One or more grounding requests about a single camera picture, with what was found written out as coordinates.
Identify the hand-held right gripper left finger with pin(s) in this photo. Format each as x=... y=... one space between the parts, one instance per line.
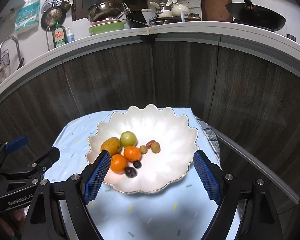
x=96 y=177

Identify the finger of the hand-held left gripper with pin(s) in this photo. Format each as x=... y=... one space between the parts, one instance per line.
x=17 y=142
x=47 y=156

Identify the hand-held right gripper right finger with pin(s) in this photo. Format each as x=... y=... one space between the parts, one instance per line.
x=207 y=177

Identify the large tangerine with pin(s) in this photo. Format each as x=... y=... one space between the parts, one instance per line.
x=118 y=163

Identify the yellow mango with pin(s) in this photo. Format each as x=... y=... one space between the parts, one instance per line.
x=110 y=146

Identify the dark purple cherry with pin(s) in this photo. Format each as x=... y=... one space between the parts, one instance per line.
x=130 y=172

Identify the blueberry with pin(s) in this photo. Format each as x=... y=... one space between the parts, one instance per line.
x=137 y=164

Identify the small tangerine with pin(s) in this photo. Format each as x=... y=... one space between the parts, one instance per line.
x=132 y=153

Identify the green round fruit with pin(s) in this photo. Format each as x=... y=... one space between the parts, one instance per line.
x=128 y=138

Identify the small kumquat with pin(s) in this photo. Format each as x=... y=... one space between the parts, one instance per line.
x=143 y=149

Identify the white scalloped bowl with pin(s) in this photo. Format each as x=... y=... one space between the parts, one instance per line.
x=165 y=135

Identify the brown longan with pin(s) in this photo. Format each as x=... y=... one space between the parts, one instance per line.
x=155 y=147

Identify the red cherry tomato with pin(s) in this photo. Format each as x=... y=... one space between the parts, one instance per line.
x=150 y=143

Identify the light blue patterned cloth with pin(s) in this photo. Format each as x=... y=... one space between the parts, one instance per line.
x=152 y=212

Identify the steel kitchen faucet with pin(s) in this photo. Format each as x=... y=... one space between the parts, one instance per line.
x=19 y=52

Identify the dark wood kitchen cabinet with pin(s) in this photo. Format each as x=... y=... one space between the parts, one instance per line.
x=177 y=75

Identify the green dish soap bottle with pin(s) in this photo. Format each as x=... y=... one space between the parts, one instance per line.
x=58 y=36

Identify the blue pump bottle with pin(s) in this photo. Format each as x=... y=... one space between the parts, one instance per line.
x=70 y=36

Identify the teal plastic package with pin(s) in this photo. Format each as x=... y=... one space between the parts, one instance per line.
x=27 y=15

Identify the hanging round pan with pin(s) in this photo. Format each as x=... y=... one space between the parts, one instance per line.
x=52 y=16

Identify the green plastic basin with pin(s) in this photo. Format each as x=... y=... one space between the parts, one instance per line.
x=107 y=27

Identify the steel steamer plate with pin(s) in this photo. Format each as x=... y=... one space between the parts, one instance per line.
x=57 y=1

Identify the steel mixing pot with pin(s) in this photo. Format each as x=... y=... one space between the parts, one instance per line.
x=103 y=11

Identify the black gas stove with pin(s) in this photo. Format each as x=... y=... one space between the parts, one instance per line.
x=245 y=24

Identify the glass jar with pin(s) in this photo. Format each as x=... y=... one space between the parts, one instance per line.
x=193 y=17

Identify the steel cooking pot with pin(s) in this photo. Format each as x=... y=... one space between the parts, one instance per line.
x=165 y=20

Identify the black stove knob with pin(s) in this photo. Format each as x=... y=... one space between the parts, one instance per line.
x=291 y=38

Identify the black wok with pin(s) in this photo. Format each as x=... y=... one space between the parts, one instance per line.
x=257 y=17

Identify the white mug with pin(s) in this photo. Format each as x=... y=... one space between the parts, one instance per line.
x=147 y=15

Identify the white teapot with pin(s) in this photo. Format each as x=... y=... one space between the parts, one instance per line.
x=180 y=8

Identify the wooden cutting board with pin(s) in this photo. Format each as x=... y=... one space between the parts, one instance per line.
x=215 y=1

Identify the white wall outlet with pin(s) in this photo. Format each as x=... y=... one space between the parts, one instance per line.
x=192 y=3

